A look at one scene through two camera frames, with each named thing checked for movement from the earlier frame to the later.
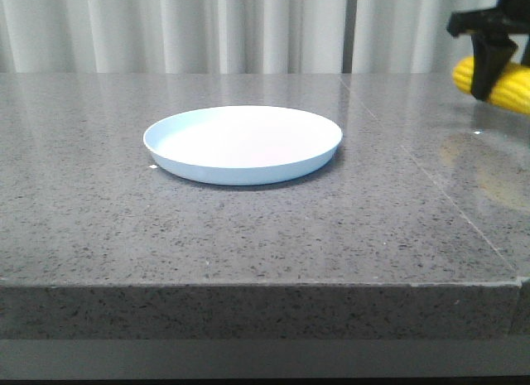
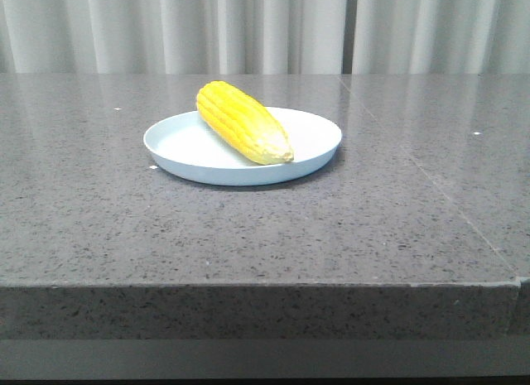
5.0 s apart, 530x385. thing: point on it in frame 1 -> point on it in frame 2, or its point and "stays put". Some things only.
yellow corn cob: [513, 89] -> [246, 122]
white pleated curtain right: [405, 30] stays put
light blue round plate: [243, 145] stays put
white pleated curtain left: [171, 30] stays put
